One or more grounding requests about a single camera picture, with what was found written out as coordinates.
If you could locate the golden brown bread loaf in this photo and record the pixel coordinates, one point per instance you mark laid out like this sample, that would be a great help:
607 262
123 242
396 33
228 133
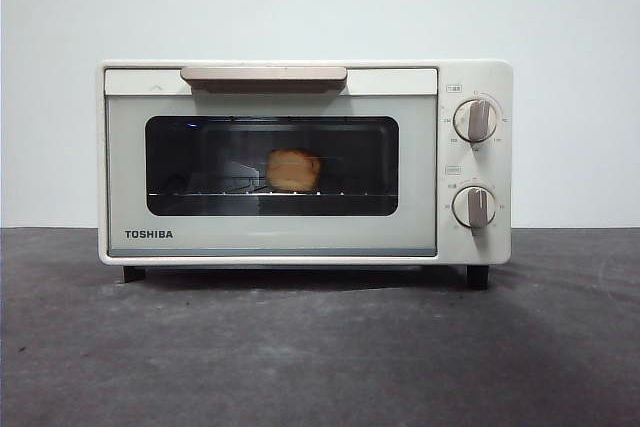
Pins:
292 172

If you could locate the beige oven dial knob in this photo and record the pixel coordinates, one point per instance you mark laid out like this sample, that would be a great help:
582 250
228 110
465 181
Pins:
473 207
475 121

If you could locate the cream Toshiba toaster oven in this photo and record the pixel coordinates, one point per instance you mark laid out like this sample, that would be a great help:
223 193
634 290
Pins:
472 77

